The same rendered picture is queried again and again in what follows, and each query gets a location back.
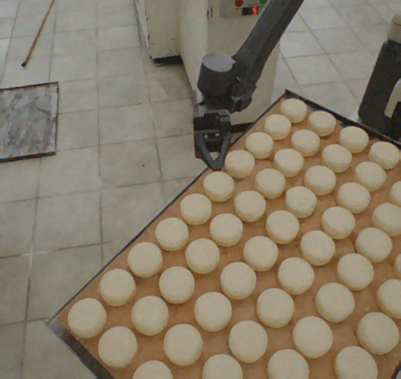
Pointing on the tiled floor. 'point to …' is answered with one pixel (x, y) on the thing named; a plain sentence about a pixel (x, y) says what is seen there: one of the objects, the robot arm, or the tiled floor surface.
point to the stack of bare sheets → (29, 121)
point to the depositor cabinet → (158, 16)
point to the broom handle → (40, 25)
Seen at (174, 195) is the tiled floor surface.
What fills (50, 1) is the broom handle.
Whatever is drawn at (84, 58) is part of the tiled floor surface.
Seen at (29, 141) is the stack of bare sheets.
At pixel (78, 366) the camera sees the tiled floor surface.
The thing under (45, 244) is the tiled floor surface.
